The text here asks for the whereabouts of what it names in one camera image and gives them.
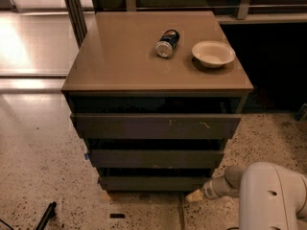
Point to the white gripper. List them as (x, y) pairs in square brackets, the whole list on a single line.
[(208, 190)]

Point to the grey bottom drawer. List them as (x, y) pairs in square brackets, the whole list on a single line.
[(132, 179)]

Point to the grey drawer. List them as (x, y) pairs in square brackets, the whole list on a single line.
[(155, 126), (155, 158), (132, 179)]

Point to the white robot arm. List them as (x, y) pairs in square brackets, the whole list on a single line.
[(271, 197)]

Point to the grey middle drawer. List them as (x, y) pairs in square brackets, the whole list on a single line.
[(155, 158)]

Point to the grey drawer cabinet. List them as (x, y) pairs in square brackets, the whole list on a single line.
[(118, 71)]

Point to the grey top drawer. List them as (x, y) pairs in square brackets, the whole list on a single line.
[(155, 126)]

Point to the black tape floor marker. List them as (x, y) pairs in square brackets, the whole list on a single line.
[(117, 216)]

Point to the white bowl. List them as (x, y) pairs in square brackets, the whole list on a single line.
[(213, 54)]

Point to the black stand leg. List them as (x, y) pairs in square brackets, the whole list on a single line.
[(49, 213)]

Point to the blue Pepsi soda can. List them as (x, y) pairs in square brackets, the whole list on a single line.
[(167, 44)]

